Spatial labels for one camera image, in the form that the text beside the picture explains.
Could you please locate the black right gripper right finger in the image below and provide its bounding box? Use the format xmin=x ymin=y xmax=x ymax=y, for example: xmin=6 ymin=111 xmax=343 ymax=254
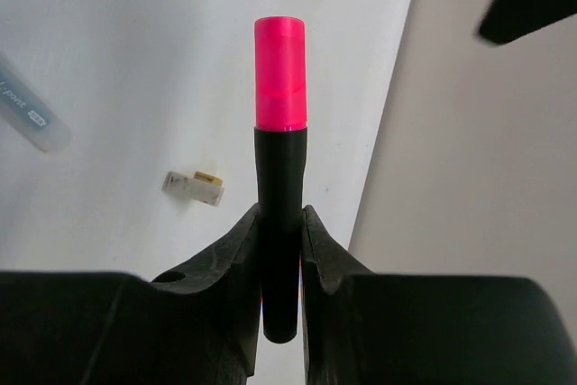
xmin=301 ymin=206 xmax=566 ymax=384

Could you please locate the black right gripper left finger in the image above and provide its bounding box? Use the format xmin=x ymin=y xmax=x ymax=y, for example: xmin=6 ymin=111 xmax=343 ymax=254
xmin=1 ymin=207 xmax=261 ymax=384

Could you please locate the pink highlighter black cap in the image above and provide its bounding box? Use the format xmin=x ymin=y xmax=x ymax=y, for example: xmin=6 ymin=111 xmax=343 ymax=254
xmin=254 ymin=16 xmax=307 ymax=344

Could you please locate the light blue highlighter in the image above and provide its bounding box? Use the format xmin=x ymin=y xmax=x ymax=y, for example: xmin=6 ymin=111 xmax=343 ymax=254
xmin=1 ymin=53 xmax=72 ymax=153

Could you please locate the white and yellow eraser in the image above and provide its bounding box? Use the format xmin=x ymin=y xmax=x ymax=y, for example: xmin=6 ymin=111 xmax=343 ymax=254
xmin=162 ymin=171 xmax=224 ymax=206

